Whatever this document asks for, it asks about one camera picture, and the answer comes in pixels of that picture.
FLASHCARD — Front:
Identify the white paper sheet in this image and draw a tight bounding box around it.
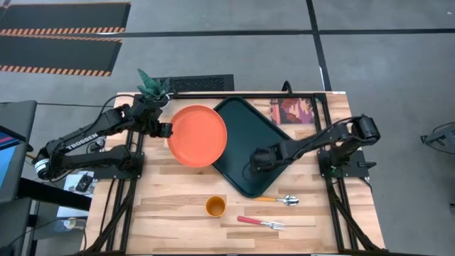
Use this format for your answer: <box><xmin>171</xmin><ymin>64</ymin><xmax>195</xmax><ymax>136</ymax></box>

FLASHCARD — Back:
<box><xmin>56</xmin><ymin>170</ymin><xmax>96</xmax><ymax>218</ymax></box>

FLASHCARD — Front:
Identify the fork with red handle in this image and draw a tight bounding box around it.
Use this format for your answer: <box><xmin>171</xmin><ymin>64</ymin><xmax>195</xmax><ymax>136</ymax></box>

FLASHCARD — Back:
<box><xmin>237</xmin><ymin>215</ymin><xmax>287</xmax><ymax>231</ymax></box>

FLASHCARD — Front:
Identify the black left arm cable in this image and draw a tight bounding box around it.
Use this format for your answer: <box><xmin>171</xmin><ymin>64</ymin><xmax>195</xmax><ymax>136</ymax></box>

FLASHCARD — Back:
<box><xmin>87</xmin><ymin>94</ymin><xmax>139</xmax><ymax>125</ymax></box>

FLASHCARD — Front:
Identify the dark green tray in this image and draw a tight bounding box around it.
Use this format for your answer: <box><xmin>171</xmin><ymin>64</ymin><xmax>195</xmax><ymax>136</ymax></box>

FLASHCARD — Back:
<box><xmin>212</xmin><ymin>95</ymin><xmax>296</xmax><ymax>198</ymax></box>

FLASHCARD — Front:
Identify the black hazard striped floor mat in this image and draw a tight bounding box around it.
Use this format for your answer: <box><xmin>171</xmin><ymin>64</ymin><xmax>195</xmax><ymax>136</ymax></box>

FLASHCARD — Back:
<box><xmin>0</xmin><ymin>1</ymin><xmax>132</xmax><ymax>36</ymax></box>
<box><xmin>0</xmin><ymin>34</ymin><xmax>124</xmax><ymax>78</ymax></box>

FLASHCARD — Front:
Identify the black floor grille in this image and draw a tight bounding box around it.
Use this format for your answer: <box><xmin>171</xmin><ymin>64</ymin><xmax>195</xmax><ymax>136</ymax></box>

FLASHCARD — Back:
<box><xmin>159</xmin><ymin>73</ymin><xmax>235</xmax><ymax>92</ymax></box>

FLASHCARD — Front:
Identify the green plant in white pot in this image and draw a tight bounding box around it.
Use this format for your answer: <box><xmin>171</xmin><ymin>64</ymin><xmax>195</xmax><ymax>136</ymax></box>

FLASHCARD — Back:
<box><xmin>136</xmin><ymin>68</ymin><xmax>171</xmax><ymax>107</ymax></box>

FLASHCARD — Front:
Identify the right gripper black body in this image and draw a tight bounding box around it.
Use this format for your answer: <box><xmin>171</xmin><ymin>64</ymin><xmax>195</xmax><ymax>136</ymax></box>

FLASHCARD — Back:
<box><xmin>250</xmin><ymin>147</ymin><xmax>284</xmax><ymax>174</ymax></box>

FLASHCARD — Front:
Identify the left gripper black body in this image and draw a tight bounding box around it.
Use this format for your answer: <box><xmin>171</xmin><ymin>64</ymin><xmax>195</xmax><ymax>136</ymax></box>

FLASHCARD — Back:
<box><xmin>149</xmin><ymin>121</ymin><xmax>165</xmax><ymax>139</ymax></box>

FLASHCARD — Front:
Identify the black tripod stand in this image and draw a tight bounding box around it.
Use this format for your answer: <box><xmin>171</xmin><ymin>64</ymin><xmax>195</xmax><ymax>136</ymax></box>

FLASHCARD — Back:
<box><xmin>420</xmin><ymin>122</ymin><xmax>455</xmax><ymax>156</ymax></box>

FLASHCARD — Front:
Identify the orange cup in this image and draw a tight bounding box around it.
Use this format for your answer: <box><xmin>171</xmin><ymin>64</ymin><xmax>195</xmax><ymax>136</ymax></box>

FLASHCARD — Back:
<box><xmin>205</xmin><ymin>196</ymin><xmax>227</xmax><ymax>218</ymax></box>

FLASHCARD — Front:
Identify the black handheld controller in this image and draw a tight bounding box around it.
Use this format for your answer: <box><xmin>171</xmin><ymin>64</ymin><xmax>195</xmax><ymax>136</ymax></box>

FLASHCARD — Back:
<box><xmin>75</xmin><ymin>173</ymin><xmax>94</xmax><ymax>193</ymax></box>

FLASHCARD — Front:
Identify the computer monitor with blue screen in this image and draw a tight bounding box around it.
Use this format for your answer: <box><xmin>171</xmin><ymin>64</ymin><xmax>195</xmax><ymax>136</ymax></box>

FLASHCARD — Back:
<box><xmin>0</xmin><ymin>100</ymin><xmax>38</xmax><ymax>203</ymax></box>

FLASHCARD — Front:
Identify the spoon with orange handle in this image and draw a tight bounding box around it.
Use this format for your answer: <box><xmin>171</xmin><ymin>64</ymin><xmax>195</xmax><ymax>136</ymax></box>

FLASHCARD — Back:
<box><xmin>253</xmin><ymin>194</ymin><xmax>300</xmax><ymax>207</ymax></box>

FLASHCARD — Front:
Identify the orange plate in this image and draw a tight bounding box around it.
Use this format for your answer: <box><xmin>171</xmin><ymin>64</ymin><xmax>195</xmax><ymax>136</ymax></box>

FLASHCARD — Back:
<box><xmin>166</xmin><ymin>104</ymin><xmax>228</xmax><ymax>169</ymax></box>

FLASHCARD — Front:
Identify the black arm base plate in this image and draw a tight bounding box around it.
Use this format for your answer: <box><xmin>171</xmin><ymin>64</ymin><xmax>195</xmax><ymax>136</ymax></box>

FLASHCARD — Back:
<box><xmin>318</xmin><ymin>149</ymin><xmax>377</xmax><ymax>178</ymax></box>
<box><xmin>94</xmin><ymin>151</ymin><xmax>145</xmax><ymax>180</ymax></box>

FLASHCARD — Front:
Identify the black aluminium table frame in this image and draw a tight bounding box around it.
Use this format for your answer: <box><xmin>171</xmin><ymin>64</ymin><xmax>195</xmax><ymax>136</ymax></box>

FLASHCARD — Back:
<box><xmin>85</xmin><ymin>91</ymin><xmax>383</xmax><ymax>255</ymax></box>

